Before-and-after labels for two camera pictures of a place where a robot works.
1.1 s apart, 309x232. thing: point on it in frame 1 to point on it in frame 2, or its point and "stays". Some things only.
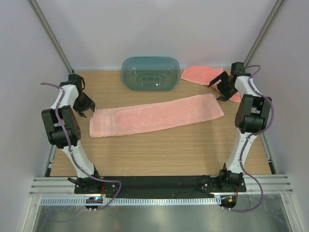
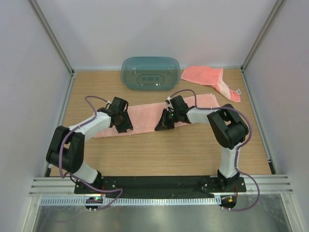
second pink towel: (204, 75) stays
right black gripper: (225, 95) to (164, 123)
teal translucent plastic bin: (150, 73) stays
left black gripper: (89, 104) to (127, 124)
